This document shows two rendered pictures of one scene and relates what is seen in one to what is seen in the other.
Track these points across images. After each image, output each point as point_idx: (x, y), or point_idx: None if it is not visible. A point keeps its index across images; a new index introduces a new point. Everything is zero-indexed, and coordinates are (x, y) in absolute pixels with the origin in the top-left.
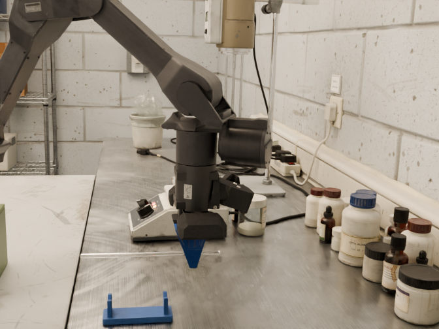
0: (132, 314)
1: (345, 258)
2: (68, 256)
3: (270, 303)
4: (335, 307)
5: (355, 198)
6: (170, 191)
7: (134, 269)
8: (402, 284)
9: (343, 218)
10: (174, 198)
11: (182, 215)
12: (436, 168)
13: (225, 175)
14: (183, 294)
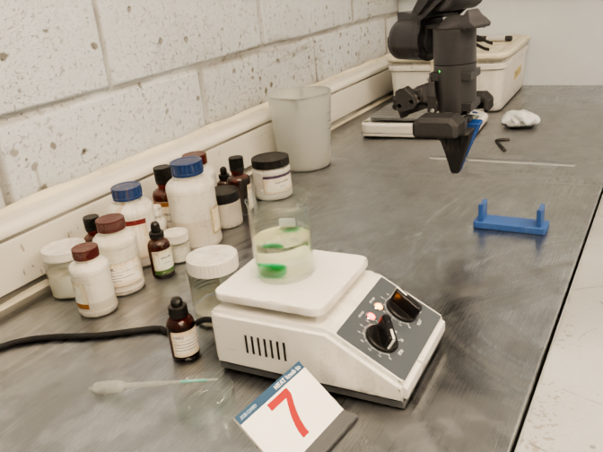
0: (516, 220)
1: (221, 234)
2: (575, 329)
3: (371, 219)
4: (321, 208)
5: (201, 160)
6: (459, 121)
7: (477, 282)
8: (286, 167)
9: (209, 191)
10: (473, 106)
11: (485, 95)
12: (88, 130)
13: (409, 90)
14: (443, 240)
